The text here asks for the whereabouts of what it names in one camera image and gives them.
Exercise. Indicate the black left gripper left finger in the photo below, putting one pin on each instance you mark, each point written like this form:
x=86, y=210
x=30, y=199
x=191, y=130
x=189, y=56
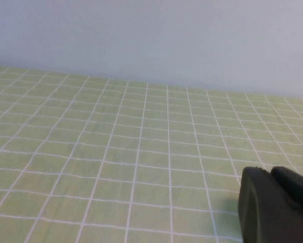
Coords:
x=263, y=215

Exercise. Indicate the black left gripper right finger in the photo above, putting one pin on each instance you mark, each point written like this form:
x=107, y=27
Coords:
x=298, y=192

